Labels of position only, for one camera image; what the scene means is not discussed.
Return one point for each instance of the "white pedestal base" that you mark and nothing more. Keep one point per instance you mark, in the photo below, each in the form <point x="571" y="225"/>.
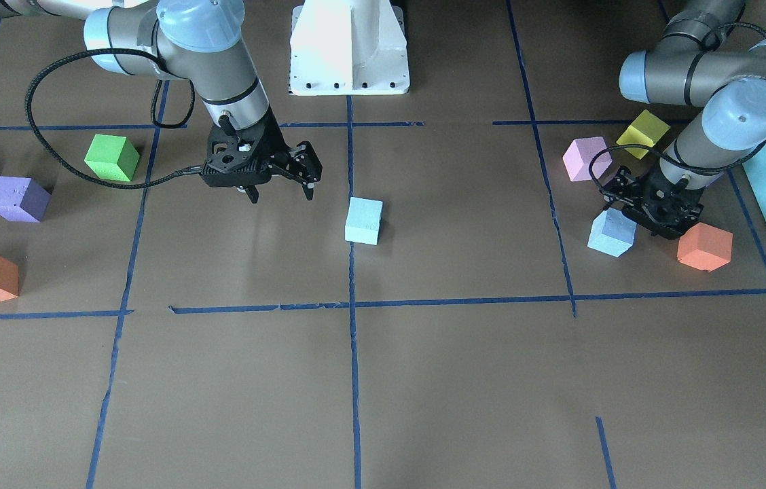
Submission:
<point x="341" y="48"/>

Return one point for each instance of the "purple block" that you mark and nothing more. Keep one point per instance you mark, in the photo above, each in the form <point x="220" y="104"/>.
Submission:
<point x="22" y="200"/>

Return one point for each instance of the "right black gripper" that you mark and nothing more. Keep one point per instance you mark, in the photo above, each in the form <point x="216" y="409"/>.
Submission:
<point x="276" y="147"/>

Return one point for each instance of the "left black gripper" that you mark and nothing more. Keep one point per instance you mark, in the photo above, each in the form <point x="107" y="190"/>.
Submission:
<point x="650" y="185"/>

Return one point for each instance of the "green block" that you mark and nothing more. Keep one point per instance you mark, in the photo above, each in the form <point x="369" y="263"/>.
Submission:
<point x="112" y="157"/>

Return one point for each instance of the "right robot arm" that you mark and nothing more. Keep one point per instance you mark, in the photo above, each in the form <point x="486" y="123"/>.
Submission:
<point x="199" y="42"/>

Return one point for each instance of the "blue block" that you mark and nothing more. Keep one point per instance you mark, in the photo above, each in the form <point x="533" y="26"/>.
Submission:
<point x="612" y="233"/>
<point x="363" y="221"/>

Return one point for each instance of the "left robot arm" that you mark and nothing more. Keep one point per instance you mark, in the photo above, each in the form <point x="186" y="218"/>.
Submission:
<point x="687" y="68"/>

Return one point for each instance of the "yellow block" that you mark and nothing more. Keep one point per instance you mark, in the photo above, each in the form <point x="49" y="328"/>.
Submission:
<point x="646" y="130"/>

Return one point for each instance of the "light pink block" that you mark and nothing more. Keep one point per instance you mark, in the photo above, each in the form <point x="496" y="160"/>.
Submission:
<point x="579" y="155"/>

